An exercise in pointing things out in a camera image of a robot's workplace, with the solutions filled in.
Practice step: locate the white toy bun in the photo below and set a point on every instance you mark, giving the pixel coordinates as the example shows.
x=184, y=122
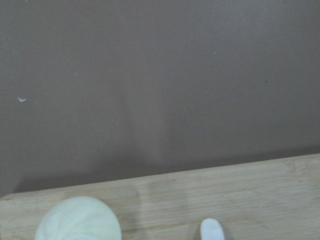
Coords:
x=79, y=218

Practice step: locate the wooden cutting board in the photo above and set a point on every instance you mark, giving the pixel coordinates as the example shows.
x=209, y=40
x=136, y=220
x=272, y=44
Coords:
x=267, y=200

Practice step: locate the white plastic spoon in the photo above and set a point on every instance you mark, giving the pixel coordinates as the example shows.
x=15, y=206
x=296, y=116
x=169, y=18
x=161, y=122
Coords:
x=210, y=229

